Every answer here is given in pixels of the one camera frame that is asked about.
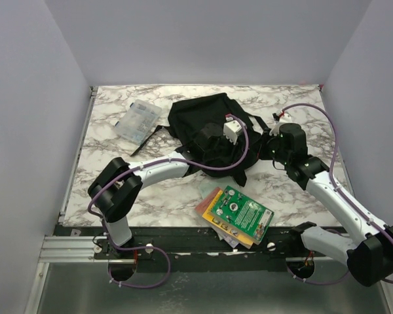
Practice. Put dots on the green cover book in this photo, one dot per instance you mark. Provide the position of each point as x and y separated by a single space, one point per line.
243 213

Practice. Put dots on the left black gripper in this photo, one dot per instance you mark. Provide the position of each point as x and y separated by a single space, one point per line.
232 139

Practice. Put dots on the thin booklet under books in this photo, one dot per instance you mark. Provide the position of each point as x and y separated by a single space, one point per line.
230 241

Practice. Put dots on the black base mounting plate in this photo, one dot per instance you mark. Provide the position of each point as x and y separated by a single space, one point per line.
160 262

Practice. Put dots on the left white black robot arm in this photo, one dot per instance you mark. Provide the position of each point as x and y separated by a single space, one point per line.
115 190

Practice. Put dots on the clear plastic storage box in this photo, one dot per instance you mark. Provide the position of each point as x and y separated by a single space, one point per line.
137 121

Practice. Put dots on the black student backpack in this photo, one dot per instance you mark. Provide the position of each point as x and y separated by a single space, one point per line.
198 124

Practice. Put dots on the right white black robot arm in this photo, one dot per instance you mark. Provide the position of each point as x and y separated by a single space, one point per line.
368 250

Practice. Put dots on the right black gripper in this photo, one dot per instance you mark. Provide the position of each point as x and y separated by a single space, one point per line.
267 136

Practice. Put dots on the aluminium extrusion rail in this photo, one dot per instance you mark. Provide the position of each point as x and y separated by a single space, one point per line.
68 248

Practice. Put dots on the yellow cover book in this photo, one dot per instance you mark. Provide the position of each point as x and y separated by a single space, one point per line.
203 211

